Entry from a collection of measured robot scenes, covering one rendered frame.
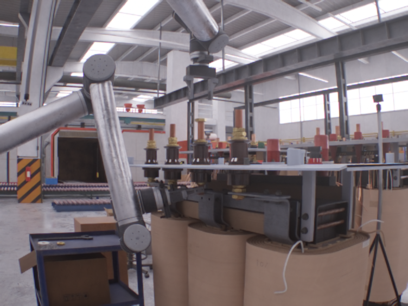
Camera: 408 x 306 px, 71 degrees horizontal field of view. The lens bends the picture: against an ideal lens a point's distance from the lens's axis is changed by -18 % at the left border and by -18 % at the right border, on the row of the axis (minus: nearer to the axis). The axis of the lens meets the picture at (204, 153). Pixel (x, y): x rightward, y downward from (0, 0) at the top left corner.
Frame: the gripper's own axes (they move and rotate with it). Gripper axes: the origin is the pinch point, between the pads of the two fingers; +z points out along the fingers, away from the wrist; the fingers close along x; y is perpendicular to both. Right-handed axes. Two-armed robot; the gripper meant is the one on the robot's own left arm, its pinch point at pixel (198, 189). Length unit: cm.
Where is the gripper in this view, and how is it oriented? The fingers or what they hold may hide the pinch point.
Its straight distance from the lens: 149.9
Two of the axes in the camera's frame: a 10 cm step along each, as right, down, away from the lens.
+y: -2.0, -9.8, -0.1
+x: -2.1, 0.3, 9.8
